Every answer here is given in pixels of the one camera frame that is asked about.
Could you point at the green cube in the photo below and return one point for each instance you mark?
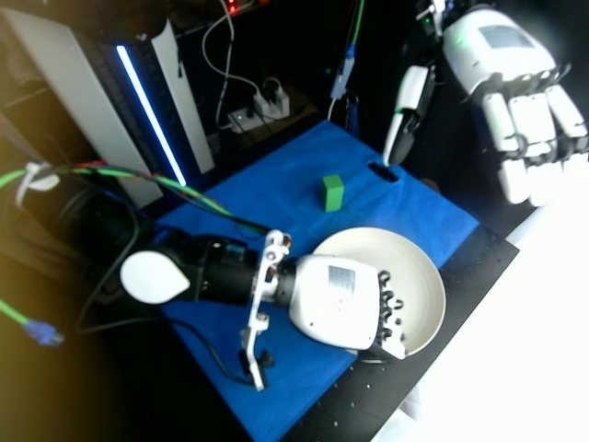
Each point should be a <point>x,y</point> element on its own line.
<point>332,195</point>

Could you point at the white round plate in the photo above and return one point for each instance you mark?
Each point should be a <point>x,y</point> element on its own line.
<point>414,258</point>

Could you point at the white power strip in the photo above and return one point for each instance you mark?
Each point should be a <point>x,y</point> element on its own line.
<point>257,115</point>

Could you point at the blue cloth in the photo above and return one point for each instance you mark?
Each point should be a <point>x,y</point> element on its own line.
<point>285,184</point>

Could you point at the white tower with blue light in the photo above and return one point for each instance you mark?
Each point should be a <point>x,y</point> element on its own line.
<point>69,92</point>

